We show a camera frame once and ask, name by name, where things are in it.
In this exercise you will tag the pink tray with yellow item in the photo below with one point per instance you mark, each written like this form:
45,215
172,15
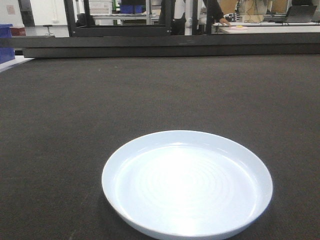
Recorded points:
238,28

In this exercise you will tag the light blue round plate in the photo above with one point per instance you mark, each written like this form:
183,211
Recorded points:
186,185

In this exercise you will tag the black fabric table mat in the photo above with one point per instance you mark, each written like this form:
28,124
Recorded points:
61,119

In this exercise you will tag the white background table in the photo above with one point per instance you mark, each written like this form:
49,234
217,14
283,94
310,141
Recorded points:
268,28

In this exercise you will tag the person in dark clothes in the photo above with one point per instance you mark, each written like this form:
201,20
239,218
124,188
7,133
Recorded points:
182,16

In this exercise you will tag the black stool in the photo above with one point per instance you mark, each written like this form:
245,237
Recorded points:
48,29

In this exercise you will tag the blue plastic crate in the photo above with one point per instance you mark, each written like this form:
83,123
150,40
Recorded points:
6,53

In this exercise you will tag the red box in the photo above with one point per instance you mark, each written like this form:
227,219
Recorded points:
18,31

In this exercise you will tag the black laptop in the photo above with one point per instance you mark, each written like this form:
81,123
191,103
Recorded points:
300,14

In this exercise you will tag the black metal frame rack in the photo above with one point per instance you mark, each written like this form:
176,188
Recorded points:
84,24

